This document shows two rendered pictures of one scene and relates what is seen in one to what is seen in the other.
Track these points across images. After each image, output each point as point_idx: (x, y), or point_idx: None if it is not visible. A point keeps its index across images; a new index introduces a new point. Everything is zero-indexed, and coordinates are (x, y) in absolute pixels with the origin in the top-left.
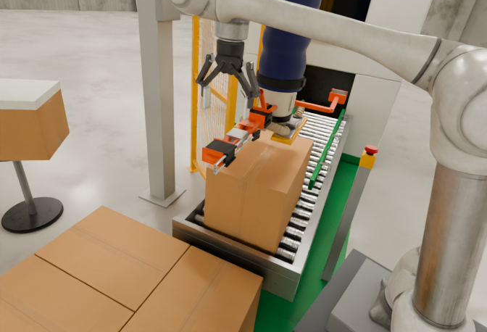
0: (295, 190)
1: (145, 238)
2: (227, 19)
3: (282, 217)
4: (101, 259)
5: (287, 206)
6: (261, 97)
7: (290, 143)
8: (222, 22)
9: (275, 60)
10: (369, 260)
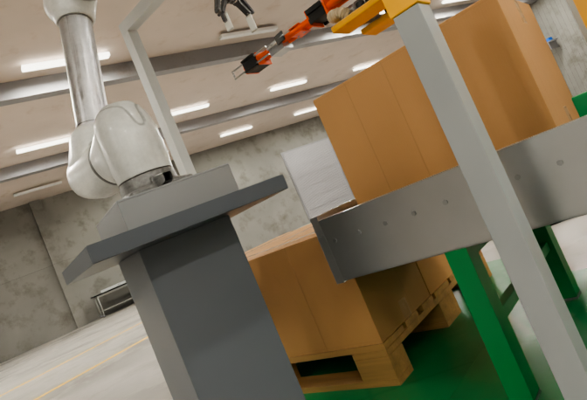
0: (399, 108)
1: None
2: None
3: (331, 140)
4: None
5: (352, 128)
6: None
7: (331, 29)
8: None
9: None
10: (223, 164)
